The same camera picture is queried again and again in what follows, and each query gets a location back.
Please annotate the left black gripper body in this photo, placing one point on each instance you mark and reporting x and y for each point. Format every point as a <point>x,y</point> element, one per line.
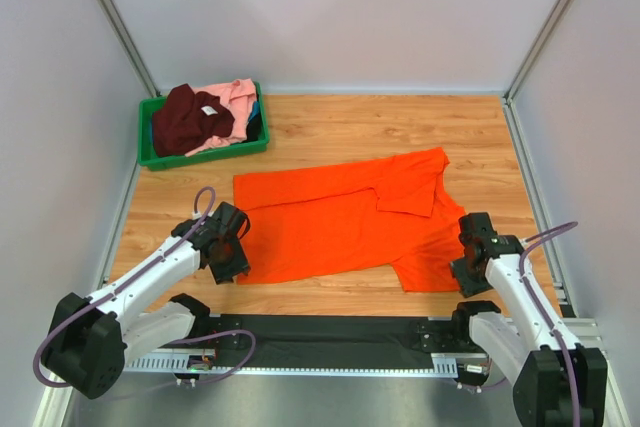
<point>230,268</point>

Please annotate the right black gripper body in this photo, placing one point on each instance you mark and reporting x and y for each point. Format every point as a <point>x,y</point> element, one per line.
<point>466,279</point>

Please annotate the orange t shirt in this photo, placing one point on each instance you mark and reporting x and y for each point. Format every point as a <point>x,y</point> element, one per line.
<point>340,218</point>

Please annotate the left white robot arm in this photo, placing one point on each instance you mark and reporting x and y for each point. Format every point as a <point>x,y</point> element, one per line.
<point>92,339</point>

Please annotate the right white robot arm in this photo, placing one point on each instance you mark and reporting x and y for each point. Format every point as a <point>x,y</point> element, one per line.
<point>556,380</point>

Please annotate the green plastic bin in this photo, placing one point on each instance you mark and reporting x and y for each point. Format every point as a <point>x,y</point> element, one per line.
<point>258,141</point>

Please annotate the maroon t shirt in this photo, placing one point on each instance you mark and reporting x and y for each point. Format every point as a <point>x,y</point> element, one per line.
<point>187,119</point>

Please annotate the blue t shirt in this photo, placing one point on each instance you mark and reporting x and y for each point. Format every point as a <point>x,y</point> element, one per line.
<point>255,114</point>

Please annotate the pink t shirt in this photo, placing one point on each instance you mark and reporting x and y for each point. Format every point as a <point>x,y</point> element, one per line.
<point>238,97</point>

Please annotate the right aluminium frame post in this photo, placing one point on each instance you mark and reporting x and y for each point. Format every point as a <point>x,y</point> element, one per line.
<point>540,42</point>

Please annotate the aluminium frame post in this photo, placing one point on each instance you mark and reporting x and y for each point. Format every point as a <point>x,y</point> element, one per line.
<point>124,37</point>
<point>540,42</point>

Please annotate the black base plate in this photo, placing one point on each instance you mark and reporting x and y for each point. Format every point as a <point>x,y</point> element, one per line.
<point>282,336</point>

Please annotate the grey slotted cable duct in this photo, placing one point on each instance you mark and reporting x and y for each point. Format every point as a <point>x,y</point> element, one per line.
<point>408,364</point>

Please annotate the left aluminium frame post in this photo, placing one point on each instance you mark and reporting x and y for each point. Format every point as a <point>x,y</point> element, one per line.
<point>124,37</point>

